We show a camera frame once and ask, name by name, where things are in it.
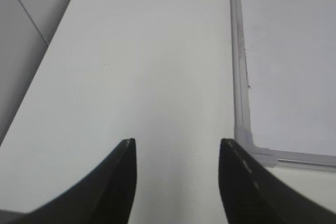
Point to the white board with grey frame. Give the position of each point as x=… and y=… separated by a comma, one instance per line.
x=284, y=81

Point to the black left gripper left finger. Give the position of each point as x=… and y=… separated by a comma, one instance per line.
x=105, y=195

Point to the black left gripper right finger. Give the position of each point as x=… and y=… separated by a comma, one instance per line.
x=251, y=194

